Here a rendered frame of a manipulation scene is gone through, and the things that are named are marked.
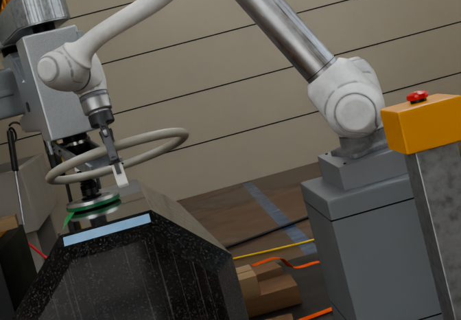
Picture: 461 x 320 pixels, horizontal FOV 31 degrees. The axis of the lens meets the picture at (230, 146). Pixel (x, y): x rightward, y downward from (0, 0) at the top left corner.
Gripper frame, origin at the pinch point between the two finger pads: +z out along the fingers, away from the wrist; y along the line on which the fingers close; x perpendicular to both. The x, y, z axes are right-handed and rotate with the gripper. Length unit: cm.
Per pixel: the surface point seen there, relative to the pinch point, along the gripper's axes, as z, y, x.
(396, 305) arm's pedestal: 62, -16, -62
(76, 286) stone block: 26, 35, 27
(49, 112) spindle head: -41, 69, 21
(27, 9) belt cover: -80, 60, 16
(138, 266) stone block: 27.1, 35.2, 5.2
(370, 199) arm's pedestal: 31, -23, -64
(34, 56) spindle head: -62, 65, 19
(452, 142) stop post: 26, -107, -61
